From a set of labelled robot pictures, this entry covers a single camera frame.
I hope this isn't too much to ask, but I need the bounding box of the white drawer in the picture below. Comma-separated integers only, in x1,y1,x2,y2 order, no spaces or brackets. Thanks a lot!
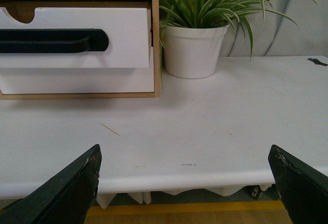
1,8,151,68
1,48,154,94

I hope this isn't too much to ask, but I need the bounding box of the black tape piece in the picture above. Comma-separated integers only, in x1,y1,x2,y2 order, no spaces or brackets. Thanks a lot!
308,58,328,67

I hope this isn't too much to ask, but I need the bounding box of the black drawer handle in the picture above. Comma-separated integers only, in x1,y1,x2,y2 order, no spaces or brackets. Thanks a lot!
1,29,109,54

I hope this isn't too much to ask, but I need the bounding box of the thin wooden stick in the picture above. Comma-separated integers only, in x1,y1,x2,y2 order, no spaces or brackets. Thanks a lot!
99,123,120,136

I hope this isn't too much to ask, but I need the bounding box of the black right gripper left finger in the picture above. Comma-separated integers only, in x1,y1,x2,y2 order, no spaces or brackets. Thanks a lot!
1,144,102,223

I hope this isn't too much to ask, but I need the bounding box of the white plant pot right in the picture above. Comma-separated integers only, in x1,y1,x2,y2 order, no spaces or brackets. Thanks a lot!
164,26,228,79

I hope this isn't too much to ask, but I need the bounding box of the green striped plant right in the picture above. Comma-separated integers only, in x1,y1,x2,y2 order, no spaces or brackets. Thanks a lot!
146,0,319,74

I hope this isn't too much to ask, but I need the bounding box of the wooden drawer cabinet frame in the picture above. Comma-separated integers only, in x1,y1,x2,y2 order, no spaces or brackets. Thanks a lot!
1,0,160,99

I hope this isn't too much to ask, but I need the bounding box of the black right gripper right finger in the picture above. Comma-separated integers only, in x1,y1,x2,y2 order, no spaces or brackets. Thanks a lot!
268,145,327,223

